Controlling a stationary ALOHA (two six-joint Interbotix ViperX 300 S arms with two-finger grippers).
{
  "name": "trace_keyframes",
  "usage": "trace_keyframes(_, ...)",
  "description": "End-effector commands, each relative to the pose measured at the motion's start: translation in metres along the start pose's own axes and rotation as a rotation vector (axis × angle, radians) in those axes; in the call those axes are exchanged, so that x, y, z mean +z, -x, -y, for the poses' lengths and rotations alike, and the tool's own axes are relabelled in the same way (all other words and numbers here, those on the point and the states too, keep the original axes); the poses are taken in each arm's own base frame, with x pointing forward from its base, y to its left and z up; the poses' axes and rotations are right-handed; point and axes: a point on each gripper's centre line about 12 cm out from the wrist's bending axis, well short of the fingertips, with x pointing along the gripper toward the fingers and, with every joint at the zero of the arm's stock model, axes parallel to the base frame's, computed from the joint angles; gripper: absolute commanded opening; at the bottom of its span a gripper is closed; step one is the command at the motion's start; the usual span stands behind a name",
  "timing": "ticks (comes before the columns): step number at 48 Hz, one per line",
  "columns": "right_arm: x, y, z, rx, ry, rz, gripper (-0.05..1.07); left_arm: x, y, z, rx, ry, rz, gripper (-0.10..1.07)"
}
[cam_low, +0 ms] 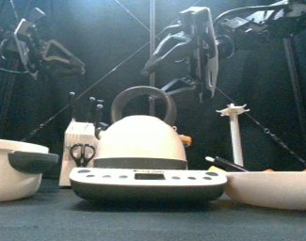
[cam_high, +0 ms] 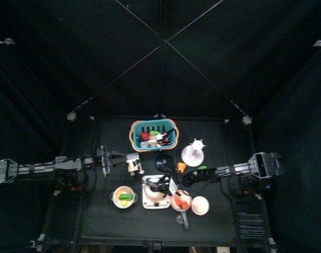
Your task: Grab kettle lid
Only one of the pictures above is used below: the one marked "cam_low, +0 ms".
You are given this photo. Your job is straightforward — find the tall black knife handle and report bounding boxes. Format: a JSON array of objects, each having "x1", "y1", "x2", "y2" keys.
[{"x1": 67, "y1": 91, "x2": 77, "y2": 122}]

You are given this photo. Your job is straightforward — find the white bowl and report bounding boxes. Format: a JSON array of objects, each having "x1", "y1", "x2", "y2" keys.
[{"x1": 223, "y1": 169, "x2": 306, "y2": 212}]

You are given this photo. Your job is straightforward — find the white toy kettle grey handle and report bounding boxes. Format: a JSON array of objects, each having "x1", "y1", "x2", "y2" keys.
[{"x1": 93, "y1": 85, "x2": 193, "y2": 170}]

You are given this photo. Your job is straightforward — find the white pot grey handle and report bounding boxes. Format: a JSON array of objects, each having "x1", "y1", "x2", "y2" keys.
[{"x1": 0, "y1": 137, "x2": 61, "y2": 203}]

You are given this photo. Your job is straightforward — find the white knife block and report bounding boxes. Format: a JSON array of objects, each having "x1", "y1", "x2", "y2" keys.
[{"x1": 58, "y1": 119, "x2": 102, "y2": 188}]

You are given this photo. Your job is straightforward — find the black utensil handle white tip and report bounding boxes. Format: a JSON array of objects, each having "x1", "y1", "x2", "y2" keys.
[{"x1": 205, "y1": 155, "x2": 250, "y2": 173}]

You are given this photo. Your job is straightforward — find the yellow toy food piece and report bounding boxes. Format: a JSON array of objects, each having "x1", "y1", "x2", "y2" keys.
[{"x1": 207, "y1": 166, "x2": 229, "y2": 174}]

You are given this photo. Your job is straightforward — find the black knife handle silver cap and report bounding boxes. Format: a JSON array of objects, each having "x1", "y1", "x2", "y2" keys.
[
  {"x1": 87, "y1": 96, "x2": 98, "y2": 124},
  {"x1": 95, "y1": 104, "x2": 105, "y2": 130}
]

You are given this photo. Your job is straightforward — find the white kitchen scale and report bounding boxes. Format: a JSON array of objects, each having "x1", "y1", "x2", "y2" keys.
[{"x1": 69, "y1": 166, "x2": 230, "y2": 202}]

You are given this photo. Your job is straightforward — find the vertical metal frame pole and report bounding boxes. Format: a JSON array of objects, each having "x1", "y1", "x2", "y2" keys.
[{"x1": 149, "y1": 0, "x2": 158, "y2": 117}]

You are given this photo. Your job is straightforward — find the white paper towel stand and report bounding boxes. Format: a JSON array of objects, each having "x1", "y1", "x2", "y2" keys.
[{"x1": 214, "y1": 103, "x2": 251, "y2": 168}]

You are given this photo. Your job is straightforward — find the black toy scissors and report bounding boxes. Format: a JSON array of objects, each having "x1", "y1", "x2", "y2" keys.
[{"x1": 69, "y1": 143, "x2": 98, "y2": 168}]

